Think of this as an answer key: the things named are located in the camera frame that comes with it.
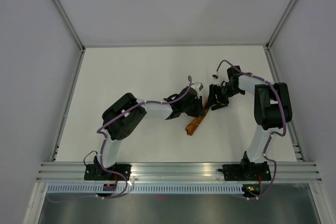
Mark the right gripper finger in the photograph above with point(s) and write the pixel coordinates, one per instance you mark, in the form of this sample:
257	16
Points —
214	95
218	105

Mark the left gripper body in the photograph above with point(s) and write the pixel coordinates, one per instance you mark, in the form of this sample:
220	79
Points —
188	109

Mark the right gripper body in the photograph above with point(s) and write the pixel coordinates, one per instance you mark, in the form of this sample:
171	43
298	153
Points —
227	92

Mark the brown cloth napkin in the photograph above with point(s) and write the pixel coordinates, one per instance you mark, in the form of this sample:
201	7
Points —
195	123

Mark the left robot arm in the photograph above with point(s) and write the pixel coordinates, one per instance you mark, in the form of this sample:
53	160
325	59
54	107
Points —
121	119

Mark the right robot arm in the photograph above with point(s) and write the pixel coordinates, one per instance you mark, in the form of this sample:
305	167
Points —
272	111

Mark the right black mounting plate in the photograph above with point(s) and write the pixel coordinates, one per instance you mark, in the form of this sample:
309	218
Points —
239	173

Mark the black mounting plate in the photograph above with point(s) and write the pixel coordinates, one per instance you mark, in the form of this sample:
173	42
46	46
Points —
239	173
94	172

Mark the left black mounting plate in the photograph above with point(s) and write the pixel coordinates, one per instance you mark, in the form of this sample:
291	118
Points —
94	172

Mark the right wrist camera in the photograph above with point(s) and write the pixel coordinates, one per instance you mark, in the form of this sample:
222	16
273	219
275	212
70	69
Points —
218	80

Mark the right aluminium frame post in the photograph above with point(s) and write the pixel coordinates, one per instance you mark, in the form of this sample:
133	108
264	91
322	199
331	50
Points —
289	8

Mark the aluminium frame post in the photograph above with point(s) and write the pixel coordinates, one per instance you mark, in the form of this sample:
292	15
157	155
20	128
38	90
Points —
289	8
68	24

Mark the aluminium front rail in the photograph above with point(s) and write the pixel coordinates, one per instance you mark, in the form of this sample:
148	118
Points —
287	172

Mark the slotted cable duct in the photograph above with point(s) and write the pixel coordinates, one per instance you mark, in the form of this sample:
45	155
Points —
146	188

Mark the left aluminium frame post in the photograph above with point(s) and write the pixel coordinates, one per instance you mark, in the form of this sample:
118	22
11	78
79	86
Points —
68	24

